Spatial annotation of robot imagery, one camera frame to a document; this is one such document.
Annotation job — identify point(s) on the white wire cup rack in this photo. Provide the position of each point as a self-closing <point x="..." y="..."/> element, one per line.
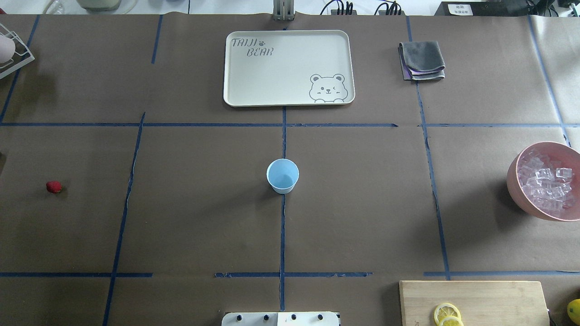
<point x="22" y="56"/>

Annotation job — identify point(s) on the folded grey cloth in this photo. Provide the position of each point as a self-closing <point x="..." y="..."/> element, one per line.
<point x="421" y="61"/>

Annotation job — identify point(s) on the wooden cutting board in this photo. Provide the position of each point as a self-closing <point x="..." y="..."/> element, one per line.
<point x="480" y="303"/>

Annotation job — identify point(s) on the red strawberry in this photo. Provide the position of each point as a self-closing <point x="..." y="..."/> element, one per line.
<point x="54" y="187"/>

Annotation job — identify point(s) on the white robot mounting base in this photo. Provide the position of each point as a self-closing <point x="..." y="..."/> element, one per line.
<point x="323" y="318"/>

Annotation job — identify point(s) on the pink cup on rack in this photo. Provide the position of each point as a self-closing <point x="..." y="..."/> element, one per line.
<point x="7" y="48"/>

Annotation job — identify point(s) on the whole yellow lemon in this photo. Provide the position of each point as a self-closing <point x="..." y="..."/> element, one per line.
<point x="573" y="311"/>

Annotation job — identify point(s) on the lemon slices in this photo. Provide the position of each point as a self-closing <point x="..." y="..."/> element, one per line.
<point x="446" y="314"/>

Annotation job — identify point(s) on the pink bowl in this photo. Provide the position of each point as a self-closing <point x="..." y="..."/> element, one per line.
<point x="560" y="152"/>

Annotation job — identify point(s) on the light blue plastic cup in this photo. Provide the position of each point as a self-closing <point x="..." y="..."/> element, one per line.
<point x="282" y="175"/>

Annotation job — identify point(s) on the cream bear serving tray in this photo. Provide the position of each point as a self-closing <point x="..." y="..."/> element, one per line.
<point x="288" y="68"/>

